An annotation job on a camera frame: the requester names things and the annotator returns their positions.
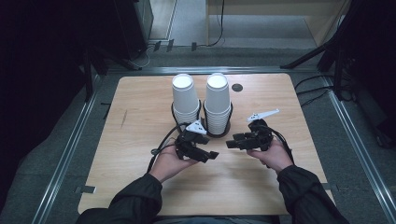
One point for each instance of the short stack of white cups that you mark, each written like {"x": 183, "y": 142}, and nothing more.
{"x": 218, "y": 99}

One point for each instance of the black round table grommet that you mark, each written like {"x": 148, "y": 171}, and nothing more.
{"x": 237, "y": 87}

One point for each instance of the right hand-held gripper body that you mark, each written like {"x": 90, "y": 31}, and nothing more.
{"x": 261, "y": 135}

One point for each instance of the person's right hand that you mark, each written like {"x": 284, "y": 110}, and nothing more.
{"x": 275, "y": 157}

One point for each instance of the black cabinet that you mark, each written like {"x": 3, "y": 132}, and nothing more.
{"x": 134, "y": 28}

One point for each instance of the person's left hand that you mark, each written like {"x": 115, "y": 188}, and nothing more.
{"x": 168, "y": 163}

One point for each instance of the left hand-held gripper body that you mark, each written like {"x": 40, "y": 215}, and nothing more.
{"x": 186, "y": 140}

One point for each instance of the tall stack of white cups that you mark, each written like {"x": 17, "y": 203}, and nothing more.
{"x": 184, "y": 93}

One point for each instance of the light wooden furniture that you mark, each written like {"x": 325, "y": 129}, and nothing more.
{"x": 317, "y": 18}

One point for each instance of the metal floor rail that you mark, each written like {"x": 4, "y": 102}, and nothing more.
{"x": 63, "y": 161}
{"x": 358, "y": 149}

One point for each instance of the black tripod stand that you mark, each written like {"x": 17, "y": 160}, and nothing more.
{"x": 314, "y": 53}

